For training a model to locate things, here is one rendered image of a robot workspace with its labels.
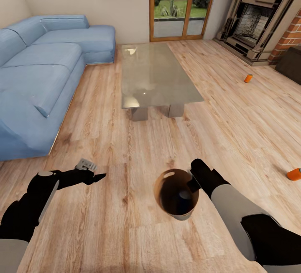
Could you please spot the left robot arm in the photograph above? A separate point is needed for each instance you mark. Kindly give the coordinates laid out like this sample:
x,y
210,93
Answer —
x,y
21,217

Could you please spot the can of soda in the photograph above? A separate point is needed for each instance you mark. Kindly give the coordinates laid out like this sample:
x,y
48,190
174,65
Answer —
x,y
295,174
183,201
248,78

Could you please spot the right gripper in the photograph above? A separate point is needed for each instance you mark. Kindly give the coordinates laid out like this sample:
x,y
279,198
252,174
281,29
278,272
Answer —
x,y
193,185

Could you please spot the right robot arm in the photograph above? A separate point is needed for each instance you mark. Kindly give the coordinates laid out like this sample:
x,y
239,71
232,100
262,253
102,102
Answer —
x,y
256,233

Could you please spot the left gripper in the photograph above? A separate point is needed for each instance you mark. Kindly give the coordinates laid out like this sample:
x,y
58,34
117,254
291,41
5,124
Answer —
x,y
85,176

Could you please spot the trash can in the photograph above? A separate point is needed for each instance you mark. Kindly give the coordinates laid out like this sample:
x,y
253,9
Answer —
x,y
166,192

